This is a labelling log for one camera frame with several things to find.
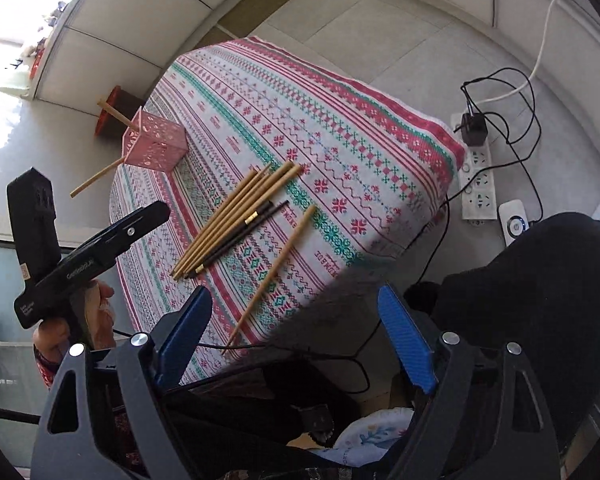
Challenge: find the black charger cable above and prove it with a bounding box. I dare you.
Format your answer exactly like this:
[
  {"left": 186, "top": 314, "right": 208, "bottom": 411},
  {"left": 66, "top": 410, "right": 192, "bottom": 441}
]
[{"left": 415, "top": 67, "right": 543, "bottom": 286}]

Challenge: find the person's left hand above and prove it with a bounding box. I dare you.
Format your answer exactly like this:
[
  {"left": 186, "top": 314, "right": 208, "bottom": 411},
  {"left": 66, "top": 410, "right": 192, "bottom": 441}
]
[{"left": 32, "top": 282, "right": 118, "bottom": 362}]

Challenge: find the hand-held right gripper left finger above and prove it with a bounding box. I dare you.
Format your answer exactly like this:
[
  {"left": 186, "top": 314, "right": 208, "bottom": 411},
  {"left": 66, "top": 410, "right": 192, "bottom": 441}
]
[{"left": 30, "top": 285, "right": 216, "bottom": 480}]

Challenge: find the white round-button device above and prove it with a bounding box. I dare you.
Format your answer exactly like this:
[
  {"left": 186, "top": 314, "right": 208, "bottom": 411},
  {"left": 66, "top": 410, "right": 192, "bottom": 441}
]
[{"left": 497, "top": 199, "right": 531, "bottom": 247}]

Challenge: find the white power strip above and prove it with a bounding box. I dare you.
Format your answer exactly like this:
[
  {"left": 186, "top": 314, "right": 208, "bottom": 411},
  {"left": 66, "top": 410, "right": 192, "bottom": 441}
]
[{"left": 452, "top": 115, "right": 498, "bottom": 221}]

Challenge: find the dark trash bin red liner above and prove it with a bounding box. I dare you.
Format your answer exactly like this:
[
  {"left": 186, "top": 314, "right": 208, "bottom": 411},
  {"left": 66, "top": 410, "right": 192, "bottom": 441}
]
[{"left": 94, "top": 85, "right": 143, "bottom": 141}]

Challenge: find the person's leg in black pants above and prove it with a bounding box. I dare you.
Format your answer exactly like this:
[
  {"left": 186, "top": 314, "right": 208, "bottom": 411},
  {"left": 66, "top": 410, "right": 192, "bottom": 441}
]
[{"left": 430, "top": 212, "right": 600, "bottom": 456}]

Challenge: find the white blue floral cloth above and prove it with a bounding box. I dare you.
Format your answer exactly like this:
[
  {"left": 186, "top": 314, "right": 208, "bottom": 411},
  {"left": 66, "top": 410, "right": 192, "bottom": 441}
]
[{"left": 310, "top": 406, "right": 416, "bottom": 463}]

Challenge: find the patterned red green tablecloth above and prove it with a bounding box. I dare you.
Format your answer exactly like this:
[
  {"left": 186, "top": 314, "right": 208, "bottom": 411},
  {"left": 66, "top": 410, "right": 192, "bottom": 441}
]
[{"left": 109, "top": 36, "right": 467, "bottom": 386}]

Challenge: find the white cable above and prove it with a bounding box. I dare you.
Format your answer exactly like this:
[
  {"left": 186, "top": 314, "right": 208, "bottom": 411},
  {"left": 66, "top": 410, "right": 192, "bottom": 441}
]
[{"left": 465, "top": 0, "right": 573, "bottom": 108}]

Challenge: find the dark chopstick with gold band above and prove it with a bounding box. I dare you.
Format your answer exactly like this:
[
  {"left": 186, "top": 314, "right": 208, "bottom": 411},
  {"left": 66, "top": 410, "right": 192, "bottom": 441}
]
[{"left": 184, "top": 200, "right": 276, "bottom": 278}]

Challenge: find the pink perforated utensil basket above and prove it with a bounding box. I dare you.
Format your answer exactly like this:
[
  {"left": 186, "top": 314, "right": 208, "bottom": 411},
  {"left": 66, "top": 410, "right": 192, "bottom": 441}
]
[{"left": 121, "top": 106, "right": 188, "bottom": 173}]

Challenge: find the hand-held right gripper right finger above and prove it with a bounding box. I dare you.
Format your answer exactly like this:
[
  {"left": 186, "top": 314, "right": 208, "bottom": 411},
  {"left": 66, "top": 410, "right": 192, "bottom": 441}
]
[{"left": 377, "top": 285, "right": 568, "bottom": 480}]

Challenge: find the black charger plug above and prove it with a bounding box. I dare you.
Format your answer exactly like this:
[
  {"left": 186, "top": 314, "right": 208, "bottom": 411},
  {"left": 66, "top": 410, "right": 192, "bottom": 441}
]
[{"left": 452, "top": 112, "right": 488, "bottom": 147}]

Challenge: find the bamboo chopstick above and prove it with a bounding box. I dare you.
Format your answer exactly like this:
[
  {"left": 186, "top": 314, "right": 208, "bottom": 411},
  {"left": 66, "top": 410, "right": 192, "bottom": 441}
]
[
  {"left": 181, "top": 165, "right": 305, "bottom": 281},
  {"left": 70, "top": 157, "right": 127, "bottom": 198},
  {"left": 222, "top": 204, "right": 318, "bottom": 355},
  {"left": 174, "top": 160, "right": 295, "bottom": 280},
  {"left": 195, "top": 170, "right": 261, "bottom": 241},
  {"left": 170, "top": 162, "right": 272, "bottom": 277},
  {"left": 97, "top": 100, "right": 137, "bottom": 128}
]

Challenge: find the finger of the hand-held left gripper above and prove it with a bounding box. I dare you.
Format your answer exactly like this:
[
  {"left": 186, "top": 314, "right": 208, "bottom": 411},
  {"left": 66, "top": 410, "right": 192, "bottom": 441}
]
[{"left": 79, "top": 201, "right": 172, "bottom": 263}]

